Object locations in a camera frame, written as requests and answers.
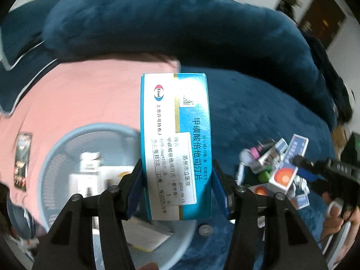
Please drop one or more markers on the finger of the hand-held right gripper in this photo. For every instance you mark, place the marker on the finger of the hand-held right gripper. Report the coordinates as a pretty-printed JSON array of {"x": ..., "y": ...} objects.
[{"x": 305, "y": 163}]

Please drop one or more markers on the grey round cap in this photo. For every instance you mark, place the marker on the grey round cap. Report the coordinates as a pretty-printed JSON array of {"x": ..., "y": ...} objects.
[{"x": 205, "y": 229}]

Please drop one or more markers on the black smartphone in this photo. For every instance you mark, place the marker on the black smartphone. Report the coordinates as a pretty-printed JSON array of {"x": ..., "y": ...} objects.
[{"x": 24, "y": 160}]

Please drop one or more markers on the dark cloth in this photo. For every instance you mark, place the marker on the dark cloth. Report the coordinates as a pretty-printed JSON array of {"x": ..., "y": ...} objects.
[{"x": 337, "y": 84}]

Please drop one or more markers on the small blue white box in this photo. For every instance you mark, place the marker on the small blue white box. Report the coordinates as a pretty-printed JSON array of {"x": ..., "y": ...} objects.
[{"x": 301, "y": 201}]

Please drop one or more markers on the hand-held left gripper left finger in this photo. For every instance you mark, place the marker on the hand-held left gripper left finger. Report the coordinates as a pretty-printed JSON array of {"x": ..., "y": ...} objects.
[{"x": 135, "y": 187}]

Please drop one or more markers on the dark blue piped pillow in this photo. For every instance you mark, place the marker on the dark blue piped pillow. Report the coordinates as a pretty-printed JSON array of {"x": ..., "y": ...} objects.
[{"x": 19, "y": 33}]

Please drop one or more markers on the brown door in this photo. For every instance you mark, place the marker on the brown door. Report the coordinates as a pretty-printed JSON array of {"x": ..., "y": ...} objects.
[{"x": 323, "y": 14}]

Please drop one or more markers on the pink towel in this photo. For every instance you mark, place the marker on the pink towel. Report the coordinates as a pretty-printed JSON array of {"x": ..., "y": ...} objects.
[{"x": 84, "y": 95}]

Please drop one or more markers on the light blue plastic basket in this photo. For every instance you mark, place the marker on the light blue plastic basket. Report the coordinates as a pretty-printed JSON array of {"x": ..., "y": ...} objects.
[{"x": 64, "y": 146}]

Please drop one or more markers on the pink bottle cap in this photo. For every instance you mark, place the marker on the pink bottle cap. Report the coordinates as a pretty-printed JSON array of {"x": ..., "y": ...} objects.
[{"x": 256, "y": 152}]

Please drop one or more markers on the white box with blue panel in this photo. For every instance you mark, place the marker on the white box with blue panel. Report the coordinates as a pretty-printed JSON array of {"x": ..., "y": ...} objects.
[{"x": 298, "y": 146}]

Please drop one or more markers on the light blue white medicine box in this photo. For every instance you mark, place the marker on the light blue white medicine box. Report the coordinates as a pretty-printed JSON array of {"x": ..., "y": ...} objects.
[{"x": 174, "y": 146}]

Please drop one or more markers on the pile of small bottle caps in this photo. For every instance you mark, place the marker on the pile of small bottle caps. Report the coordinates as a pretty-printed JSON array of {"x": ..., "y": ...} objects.
[{"x": 246, "y": 156}]

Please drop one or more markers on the white curved strip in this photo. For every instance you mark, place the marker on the white curved strip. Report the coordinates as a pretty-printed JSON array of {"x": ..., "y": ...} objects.
[{"x": 341, "y": 236}]

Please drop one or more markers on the white colourful medicine box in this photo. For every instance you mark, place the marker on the white colourful medicine box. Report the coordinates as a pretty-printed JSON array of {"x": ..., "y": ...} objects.
[{"x": 272, "y": 153}]

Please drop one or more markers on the dark blue bolster cushion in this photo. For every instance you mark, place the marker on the dark blue bolster cushion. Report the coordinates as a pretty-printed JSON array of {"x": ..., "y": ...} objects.
[{"x": 168, "y": 28}]

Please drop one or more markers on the person's right hand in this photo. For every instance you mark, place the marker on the person's right hand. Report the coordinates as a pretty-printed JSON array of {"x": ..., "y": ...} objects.
[{"x": 333, "y": 225}]

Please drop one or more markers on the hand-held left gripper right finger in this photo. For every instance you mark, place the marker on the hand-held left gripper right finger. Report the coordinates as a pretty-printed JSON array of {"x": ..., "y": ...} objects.
[{"x": 218, "y": 187}]

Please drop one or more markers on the white medicine bottle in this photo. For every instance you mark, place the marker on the white medicine bottle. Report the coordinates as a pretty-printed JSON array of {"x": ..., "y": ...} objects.
[{"x": 90, "y": 164}]

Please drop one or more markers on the blue grey round object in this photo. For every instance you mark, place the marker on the blue grey round object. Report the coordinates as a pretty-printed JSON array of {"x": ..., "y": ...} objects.
[{"x": 19, "y": 219}]

